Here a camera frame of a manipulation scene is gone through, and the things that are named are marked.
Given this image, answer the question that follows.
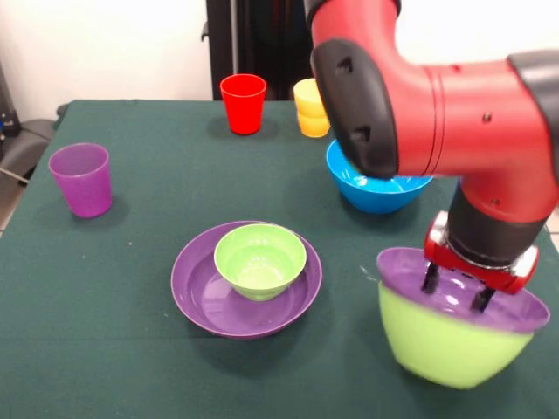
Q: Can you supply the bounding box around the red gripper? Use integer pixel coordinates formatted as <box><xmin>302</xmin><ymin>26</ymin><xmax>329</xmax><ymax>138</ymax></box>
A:
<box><xmin>419</xmin><ymin>210</ymin><xmax>541</xmax><ymax>313</ymax></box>

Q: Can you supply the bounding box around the large purple bowl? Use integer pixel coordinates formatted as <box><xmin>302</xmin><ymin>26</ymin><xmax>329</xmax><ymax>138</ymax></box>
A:
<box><xmin>169</xmin><ymin>220</ymin><xmax>324</xmax><ymax>340</ymax></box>
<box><xmin>376</xmin><ymin>247</ymin><xmax>551</xmax><ymax>335</ymax></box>

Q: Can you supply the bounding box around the large green bowl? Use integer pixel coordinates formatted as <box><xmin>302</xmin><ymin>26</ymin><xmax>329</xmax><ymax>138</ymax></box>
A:
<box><xmin>377</xmin><ymin>280</ymin><xmax>536</xmax><ymax>390</ymax></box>

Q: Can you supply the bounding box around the large blue bowl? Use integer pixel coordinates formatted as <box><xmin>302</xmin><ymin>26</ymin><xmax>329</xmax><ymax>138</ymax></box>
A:
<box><xmin>325</xmin><ymin>138</ymin><xmax>434</xmax><ymax>215</ymax></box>

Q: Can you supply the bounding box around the small green bowl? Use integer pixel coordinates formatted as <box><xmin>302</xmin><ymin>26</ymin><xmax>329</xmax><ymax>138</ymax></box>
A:
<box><xmin>213</xmin><ymin>223</ymin><xmax>308</xmax><ymax>302</ymax></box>

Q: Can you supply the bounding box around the yellow cup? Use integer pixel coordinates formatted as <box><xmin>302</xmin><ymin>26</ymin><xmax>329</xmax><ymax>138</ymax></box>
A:
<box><xmin>293</xmin><ymin>78</ymin><xmax>332</xmax><ymax>139</ymax></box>

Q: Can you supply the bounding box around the red cup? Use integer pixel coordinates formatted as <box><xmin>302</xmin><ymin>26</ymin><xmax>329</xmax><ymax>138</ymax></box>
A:
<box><xmin>218</xmin><ymin>74</ymin><xmax>267</xmax><ymax>136</ymax></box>

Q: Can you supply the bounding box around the dark green tablecloth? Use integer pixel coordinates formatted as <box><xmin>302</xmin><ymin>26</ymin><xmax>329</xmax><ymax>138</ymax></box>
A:
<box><xmin>0</xmin><ymin>99</ymin><xmax>559</xmax><ymax>419</ymax></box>

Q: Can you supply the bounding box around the purple cup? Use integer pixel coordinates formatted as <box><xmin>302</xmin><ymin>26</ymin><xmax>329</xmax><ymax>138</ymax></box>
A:
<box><xmin>47</xmin><ymin>142</ymin><xmax>114</xmax><ymax>219</ymax></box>

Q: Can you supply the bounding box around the dark grey equipment base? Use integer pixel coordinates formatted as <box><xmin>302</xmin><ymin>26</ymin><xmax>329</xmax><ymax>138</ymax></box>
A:
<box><xmin>0</xmin><ymin>117</ymin><xmax>60</xmax><ymax>187</ymax></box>

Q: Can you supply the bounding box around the black equipment rack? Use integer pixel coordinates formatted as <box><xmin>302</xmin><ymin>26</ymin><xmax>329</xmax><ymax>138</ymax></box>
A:
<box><xmin>0</xmin><ymin>60</ymin><xmax>22</xmax><ymax>145</ymax></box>

